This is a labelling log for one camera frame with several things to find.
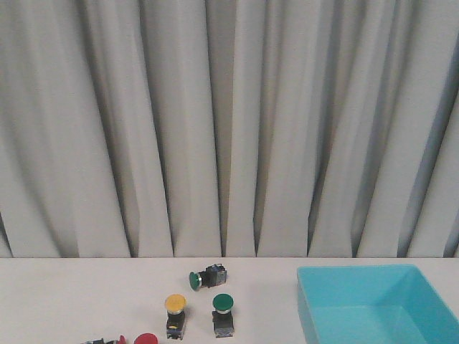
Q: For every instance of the lying red push button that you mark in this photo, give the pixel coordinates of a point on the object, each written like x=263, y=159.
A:
x=120, y=340

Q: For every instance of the lying green push button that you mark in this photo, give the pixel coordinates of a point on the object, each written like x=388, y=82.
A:
x=212, y=276

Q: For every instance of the grey pleated curtain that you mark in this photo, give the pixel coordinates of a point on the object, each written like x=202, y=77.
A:
x=229, y=129

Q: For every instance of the yellow push button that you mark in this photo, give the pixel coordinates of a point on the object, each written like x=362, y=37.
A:
x=175, y=305

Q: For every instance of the red push button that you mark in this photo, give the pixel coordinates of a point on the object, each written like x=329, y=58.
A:
x=146, y=338
x=120, y=340

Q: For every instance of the light blue plastic box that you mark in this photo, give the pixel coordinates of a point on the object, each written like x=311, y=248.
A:
x=392, y=303

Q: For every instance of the standing green push button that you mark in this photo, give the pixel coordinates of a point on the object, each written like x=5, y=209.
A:
x=223, y=323

